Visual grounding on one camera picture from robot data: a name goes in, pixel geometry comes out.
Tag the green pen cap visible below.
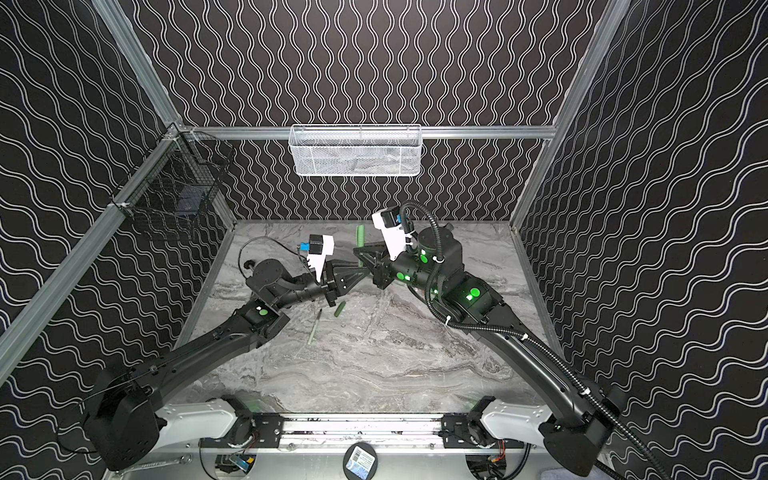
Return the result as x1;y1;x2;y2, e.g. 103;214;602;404
356;225;365;247
334;301;346;318

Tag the white wire mesh basket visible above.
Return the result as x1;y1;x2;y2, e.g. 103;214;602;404
288;124;423;177

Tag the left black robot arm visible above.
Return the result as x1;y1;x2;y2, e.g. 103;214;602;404
81;259;370;471

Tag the light green pen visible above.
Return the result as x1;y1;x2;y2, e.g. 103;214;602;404
307;308;324;346

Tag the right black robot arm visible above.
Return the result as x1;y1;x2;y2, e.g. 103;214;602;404
354;201;669;479

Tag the black wire basket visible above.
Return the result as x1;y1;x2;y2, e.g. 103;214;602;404
119;131;234;241

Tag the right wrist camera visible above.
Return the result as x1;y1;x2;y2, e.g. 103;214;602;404
372;206;415;261

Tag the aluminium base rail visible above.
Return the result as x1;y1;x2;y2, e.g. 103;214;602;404
197;412;601;454

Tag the round black labelled disc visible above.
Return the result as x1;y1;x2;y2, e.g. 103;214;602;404
343;442;379;480

